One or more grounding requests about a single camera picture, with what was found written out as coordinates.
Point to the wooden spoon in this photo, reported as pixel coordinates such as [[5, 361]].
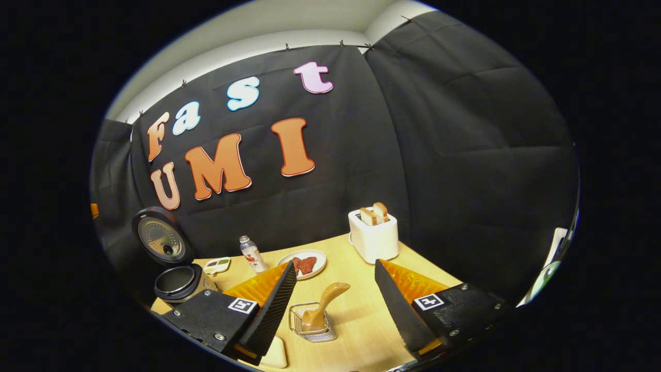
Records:
[[325, 302]]

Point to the clear plastic bottle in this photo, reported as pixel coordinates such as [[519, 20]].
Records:
[[253, 256]]

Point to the white board with green spot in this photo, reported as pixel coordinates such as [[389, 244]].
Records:
[[547, 268]]

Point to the small white sauce dish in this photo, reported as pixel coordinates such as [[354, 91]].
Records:
[[217, 265]]

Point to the black rice cooker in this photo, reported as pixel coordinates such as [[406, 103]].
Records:
[[178, 281]]

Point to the white plate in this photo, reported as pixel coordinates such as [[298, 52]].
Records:
[[315, 256]]

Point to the white toaster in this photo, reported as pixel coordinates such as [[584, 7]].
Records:
[[374, 240]]

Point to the toast slice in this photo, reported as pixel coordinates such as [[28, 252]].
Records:
[[368, 216], [381, 211]]

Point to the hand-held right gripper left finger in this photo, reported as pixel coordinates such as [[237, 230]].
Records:
[[273, 310]]

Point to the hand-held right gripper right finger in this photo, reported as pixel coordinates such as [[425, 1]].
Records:
[[397, 310]]

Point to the red meat piece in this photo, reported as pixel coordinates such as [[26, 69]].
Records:
[[295, 263], [308, 265]]

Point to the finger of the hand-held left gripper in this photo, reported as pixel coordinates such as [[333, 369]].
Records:
[[94, 210]]

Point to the black backdrop cloth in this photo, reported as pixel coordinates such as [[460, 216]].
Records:
[[454, 144]]

